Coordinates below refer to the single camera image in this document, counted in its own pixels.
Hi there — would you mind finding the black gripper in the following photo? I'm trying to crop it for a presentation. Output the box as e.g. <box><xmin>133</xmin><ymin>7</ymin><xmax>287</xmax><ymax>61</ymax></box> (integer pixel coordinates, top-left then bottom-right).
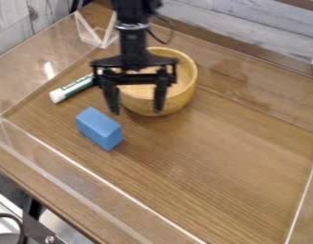
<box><xmin>90</xmin><ymin>24</ymin><xmax>177</xmax><ymax>115</ymax></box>

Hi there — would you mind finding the blue rectangular block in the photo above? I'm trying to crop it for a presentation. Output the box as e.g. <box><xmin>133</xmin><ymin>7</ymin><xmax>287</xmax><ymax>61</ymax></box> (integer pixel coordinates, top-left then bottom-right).
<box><xmin>74</xmin><ymin>107</ymin><xmax>122</xmax><ymax>151</ymax></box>

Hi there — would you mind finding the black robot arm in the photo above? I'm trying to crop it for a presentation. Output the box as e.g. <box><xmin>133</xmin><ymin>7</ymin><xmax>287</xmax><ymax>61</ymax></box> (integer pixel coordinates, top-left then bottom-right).
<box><xmin>90</xmin><ymin>0</ymin><xmax>177</xmax><ymax>114</ymax></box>

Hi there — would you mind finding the brown wooden bowl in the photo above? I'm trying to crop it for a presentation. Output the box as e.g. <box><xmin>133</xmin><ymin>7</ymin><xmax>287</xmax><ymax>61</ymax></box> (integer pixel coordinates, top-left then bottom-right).
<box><xmin>118</xmin><ymin>47</ymin><xmax>196</xmax><ymax>117</ymax></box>

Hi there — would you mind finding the green and white marker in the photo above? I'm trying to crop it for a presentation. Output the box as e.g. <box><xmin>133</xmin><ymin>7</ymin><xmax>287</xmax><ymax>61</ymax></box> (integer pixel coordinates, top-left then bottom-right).
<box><xmin>49</xmin><ymin>73</ymin><xmax>93</xmax><ymax>104</ymax></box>

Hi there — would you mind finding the clear acrylic front barrier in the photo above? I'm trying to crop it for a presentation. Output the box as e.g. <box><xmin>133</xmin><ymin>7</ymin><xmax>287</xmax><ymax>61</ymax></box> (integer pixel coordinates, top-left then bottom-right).
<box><xmin>0</xmin><ymin>117</ymin><xmax>206</xmax><ymax>244</ymax></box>

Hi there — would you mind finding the clear acrylic corner bracket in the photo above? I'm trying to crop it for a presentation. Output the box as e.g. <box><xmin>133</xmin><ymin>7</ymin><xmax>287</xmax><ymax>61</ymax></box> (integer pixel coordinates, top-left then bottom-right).
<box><xmin>74</xmin><ymin>11</ymin><xmax>117</xmax><ymax>50</ymax></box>

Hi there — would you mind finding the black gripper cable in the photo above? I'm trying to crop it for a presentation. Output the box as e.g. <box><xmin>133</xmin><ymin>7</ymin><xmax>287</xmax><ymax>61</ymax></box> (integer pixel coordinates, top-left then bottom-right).
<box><xmin>145</xmin><ymin>13</ymin><xmax>176</xmax><ymax>46</ymax></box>

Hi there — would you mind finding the black metal base plate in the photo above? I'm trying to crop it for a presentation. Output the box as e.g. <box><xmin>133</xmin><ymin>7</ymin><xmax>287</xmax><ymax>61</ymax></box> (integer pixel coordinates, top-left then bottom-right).
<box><xmin>21</xmin><ymin>215</ymin><xmax>66</xmax><ymax>244</ymax></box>

